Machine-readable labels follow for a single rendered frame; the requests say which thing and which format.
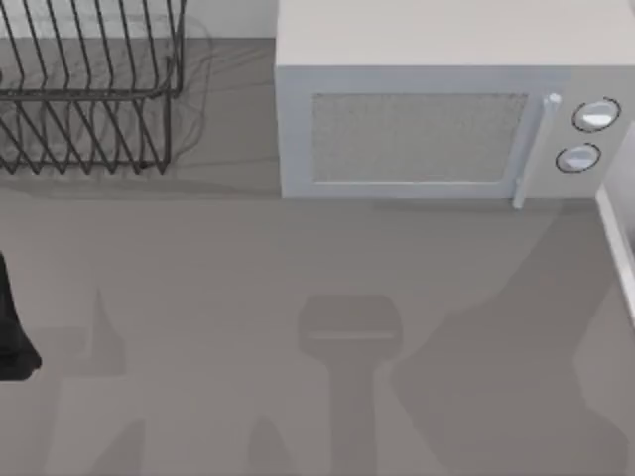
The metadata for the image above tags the small microwave knob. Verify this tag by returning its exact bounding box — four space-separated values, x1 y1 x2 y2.
555 143 602 175

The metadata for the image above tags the black wire dish rack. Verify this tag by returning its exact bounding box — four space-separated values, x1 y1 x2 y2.
0 0 188 176

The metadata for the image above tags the microwave door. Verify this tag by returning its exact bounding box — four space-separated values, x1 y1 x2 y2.
276 65 572 200

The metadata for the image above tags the large microwave knob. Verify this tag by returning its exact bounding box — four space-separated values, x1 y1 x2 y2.
571 97 622 134

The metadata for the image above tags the pale microwave oven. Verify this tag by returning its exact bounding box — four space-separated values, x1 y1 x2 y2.
274 0 635 210

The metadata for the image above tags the microwave door handle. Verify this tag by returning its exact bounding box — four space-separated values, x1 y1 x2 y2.
511 92 564 210

